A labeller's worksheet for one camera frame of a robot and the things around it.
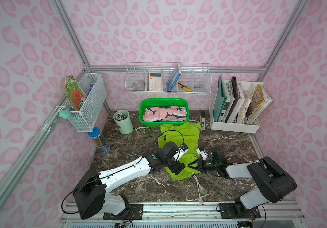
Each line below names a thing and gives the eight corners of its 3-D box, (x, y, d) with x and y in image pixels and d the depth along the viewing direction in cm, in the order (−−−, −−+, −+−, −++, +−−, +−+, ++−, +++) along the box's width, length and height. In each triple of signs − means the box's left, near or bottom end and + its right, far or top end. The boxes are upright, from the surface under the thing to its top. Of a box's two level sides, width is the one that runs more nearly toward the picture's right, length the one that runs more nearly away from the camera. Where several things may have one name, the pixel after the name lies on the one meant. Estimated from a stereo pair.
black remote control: (200, 129, 108) (201, 126, 106) (201, 114, 119) (201, 111, 116) (203, 130, 108) (204, 127, 105) (203, 114, 119) (204, 111, 116)
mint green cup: (119, 134, 107) (112, 118, 94) (122, 124, 114) (116, 108, 100) (132, 134, 107) (126, 118, 94) (134, 124, 114) (129, 108, 100)
